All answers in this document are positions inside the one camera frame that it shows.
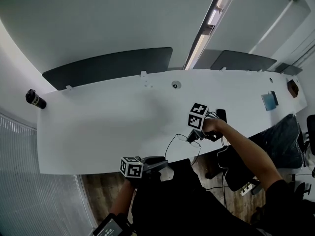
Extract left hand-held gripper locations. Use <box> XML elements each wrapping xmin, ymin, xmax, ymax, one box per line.
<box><xmin>120</xmin><ymin>156</ymin><xmax>175</xmax><ymax>182</ymax></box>

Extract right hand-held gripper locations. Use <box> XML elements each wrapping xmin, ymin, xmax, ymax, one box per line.
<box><xmin>186</xmin><ymin>103</ymin><xmax>220</xmax><ymax>144</ymax></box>

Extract thin wire-frame glasses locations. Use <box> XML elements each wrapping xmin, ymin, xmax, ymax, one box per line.
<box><xmin>164</xmin><ymin>133</ymin><xmax>203</xmax><ymax>165</ymax></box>

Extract person's right forearm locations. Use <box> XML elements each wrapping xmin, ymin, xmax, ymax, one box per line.
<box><xmin>203</xmin><ymin>118</ymin><xmax>283</xmax><ymax>190</ymax></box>

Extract person's left forearm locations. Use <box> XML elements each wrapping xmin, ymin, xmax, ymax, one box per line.
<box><xmin>107</xmin><ymin>177</ymin><xmax>135</xmax><ymax>222</ymax></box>

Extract person's black shirt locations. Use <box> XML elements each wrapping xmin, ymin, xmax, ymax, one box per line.
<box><xmin>130</xmin><ymin>158</ymin><xmax>315</xmax><ymax>236</ymax></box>

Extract black phone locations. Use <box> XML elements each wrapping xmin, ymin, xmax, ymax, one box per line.
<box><xmin>216</xmin><ymin>109</ymin><xmax>228</xmax><ymax>124</ymax></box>

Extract black bag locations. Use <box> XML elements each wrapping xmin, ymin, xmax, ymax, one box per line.
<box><xmin>216</xmin><ymin>145</ymin><xmax>261</xmax><ymax>193</ymax></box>

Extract white power strip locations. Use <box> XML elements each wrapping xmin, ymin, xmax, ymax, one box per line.
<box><xmin>239</xmin><ymin>182</ymin><xmax>254</xmax><ymax>197</ymax></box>

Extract blue notebook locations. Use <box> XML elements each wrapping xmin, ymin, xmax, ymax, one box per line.
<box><xmin>261</xmin><ymin>92</ymin><xmax>277</xmax><ymax>112</ymax></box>

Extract plastic-wrapped black chair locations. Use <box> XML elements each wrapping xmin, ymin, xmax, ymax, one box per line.
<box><xmin>248</xmin><ymin>113</ymin><xmax>305</xmax><ymax>170</ymax></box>

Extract short dark desk divider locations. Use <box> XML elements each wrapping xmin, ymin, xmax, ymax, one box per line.
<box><xmin>210</xmin><ymin>50</ymin><xmax>278</xmax><ymax>72</ymax></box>

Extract long dark desk divider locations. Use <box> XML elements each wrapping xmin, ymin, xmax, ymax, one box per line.
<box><xmin>41</xmin><ymin>47</ymin><xmax>174</xmax><ymax>91</ymax></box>

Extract narrow window strip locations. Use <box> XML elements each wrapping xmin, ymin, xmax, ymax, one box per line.
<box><xmin>184</xmin><ymin>0</ymin><xmax>238</xmax><ymax>70</ymax></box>

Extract brown box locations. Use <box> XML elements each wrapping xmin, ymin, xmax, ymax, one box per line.
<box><xmin>286</xmin><ymin>79</ymin><xmax>300</xmax><ymax>99</ymax></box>

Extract small grey desk divider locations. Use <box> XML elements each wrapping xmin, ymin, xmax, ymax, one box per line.
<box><xmin>274</xmin><ymin>62</ymin><xmax>303</xmax><ymax>76</ymax></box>

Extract black office chair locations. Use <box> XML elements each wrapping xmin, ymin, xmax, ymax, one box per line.
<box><xmin>306</xmin><ymin>114</ymin><xmax>315</xmax><ymax>157</ymax></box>

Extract white window blinds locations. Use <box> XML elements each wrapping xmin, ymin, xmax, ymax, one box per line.
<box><xmin>0</xmin><ymin>112</ymin><xmax>98</xmax><ymax>236</ymax></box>

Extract black drink bottle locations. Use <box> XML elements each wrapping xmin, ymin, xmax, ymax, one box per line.
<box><xmin>25</xmin><ymin>88</ymin><xmax>47</xmax><ymax>110</ymax></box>

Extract white cable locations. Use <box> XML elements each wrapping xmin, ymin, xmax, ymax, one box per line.
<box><xmin>217</xmin><ymin>145</ymin><xmax>231</xmax><ymax>207</ymax></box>

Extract black wrist-strapped screen device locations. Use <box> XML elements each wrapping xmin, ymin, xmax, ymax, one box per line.
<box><xmin>92</xmin><ymin>212</ymin><xmax>132</xmax><ymax>236</ymax></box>

